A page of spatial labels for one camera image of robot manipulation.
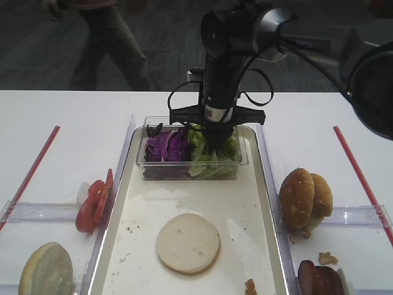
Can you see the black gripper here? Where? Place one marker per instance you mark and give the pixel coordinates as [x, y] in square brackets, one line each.
[217, 110]

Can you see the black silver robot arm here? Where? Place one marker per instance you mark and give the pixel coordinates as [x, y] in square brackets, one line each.
[234, 38]

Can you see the green lettuce pile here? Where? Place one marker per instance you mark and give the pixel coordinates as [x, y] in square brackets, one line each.
[218, 164]

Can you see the white tomato pusher block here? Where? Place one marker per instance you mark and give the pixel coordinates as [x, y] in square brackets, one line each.
[80, 196]

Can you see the red tomato slices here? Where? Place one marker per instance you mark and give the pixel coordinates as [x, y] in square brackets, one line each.
[91, 212]

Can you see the meat crumb on tray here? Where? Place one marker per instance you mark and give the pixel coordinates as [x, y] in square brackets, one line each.
[250, 287]

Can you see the meat crumb on table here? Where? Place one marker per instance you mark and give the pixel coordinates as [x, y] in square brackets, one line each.
[326, 258]

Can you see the brown meat patties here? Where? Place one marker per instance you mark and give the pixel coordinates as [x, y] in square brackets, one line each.
[318, 280]

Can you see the purple cabbage pile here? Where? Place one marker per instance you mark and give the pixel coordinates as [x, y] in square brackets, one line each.
[167, 146]

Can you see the clear plastic salad container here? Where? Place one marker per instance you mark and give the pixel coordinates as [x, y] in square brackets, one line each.
[153, 121]

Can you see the front sesame bun top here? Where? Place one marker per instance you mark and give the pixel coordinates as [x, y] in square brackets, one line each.
[296, 197]

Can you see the sesame bun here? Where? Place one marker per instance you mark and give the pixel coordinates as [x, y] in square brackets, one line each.
[323, 198]
[296, 197]

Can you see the bun bottom on tray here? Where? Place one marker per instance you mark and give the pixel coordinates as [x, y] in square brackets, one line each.
[188, 244]

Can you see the right red strip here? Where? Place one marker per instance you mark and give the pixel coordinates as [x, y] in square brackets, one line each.
[373, 200]

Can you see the red strip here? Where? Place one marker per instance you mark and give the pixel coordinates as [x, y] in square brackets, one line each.
[28, 177]
[373, 200]

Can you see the rear sesame bun top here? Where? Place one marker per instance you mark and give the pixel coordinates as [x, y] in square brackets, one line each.
[323, 198]

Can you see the white metal tray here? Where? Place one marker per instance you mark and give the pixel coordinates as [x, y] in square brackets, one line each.
[238, 208]

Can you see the person walking in background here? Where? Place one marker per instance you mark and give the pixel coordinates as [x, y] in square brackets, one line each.
[108, 34]

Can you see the clear plastic side divider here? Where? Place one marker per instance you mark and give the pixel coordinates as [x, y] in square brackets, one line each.
[283, 245]

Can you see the left clear plastic divider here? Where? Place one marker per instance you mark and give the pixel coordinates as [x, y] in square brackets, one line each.
[85, 286]

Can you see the white patty pusher block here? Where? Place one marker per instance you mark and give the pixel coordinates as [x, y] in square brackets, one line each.
[347, 285]

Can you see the left red strip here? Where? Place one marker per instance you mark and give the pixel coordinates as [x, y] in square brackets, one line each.
[28, 177]

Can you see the upper clear plastic rail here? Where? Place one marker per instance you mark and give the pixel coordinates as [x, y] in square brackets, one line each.
[360, 216]

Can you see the clear plastic rail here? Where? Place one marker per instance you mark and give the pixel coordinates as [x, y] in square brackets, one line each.
[360, 216]
[39, 212]

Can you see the left clear plastic rail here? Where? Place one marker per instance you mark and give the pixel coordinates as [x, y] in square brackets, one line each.
[39, 212]

